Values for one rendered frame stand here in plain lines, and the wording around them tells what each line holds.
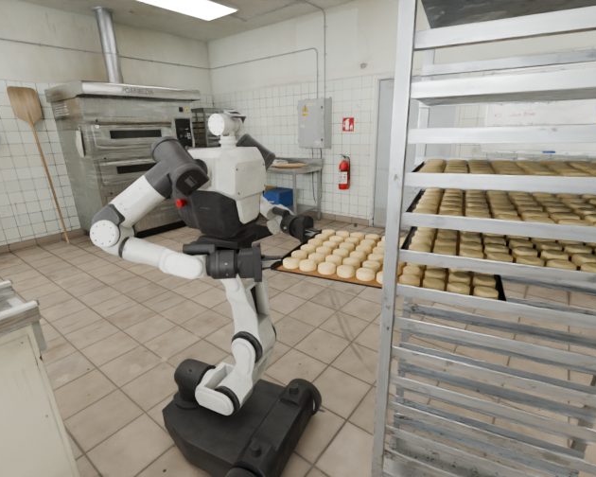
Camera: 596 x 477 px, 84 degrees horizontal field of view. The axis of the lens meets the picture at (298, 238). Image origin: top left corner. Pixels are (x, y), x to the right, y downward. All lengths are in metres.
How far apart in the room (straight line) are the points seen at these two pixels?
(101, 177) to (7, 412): 3.68
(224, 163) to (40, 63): 4.91
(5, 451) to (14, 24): 5.07
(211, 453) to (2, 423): 0.73
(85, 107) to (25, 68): 1.15
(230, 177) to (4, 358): 0.93
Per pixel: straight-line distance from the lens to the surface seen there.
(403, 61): 0.75
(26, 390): 1.54
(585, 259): 0.94
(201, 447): 1.70
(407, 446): 1.71
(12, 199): 5.69
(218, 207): 1.14
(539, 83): 0.77
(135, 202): 1.06
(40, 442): 1.67
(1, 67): 5.75
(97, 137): 4.86
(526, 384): 0.97
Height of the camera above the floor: 1.43
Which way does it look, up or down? 18 degrees down
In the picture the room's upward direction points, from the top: 2 degrees counter-clockwise
